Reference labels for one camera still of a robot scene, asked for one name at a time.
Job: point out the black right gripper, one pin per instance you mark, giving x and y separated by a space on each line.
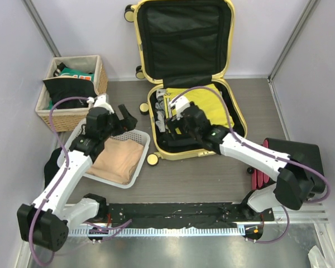
174 123

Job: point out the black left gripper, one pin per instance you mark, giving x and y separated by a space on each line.
127 124

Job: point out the beige garment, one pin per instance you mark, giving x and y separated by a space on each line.
117 161

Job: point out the yellow-green garment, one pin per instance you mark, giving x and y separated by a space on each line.
204 99

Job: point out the yellow hard-shell suitcase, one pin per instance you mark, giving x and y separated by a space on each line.
185 45

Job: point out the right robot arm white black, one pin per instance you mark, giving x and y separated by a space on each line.
293 181

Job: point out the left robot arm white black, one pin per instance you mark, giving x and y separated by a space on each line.
46 222

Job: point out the dark folded garment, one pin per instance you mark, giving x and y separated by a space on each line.
181 144

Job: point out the white perforated plastic basket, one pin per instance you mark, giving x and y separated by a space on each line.
140 137

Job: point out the woven wicker laundry basket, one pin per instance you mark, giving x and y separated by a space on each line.
68 114

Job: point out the green printed garment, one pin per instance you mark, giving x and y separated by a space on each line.
77 74

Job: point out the black garment in basket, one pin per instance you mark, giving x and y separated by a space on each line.
60 88

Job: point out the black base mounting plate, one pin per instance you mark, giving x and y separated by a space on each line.
178 215

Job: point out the black storage box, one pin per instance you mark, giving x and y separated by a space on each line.
311 154

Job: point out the crumpled white plastic sheet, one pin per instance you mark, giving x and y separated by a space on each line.
316 258

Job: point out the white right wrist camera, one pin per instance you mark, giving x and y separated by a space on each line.
179 105

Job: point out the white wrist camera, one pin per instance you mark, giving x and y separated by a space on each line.
179 105
100 101

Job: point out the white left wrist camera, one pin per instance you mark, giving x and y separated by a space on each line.
100 101

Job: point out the white slotted cable duct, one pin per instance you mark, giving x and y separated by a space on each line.
87 231

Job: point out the aluminium rail frame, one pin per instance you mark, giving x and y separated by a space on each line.
311 213

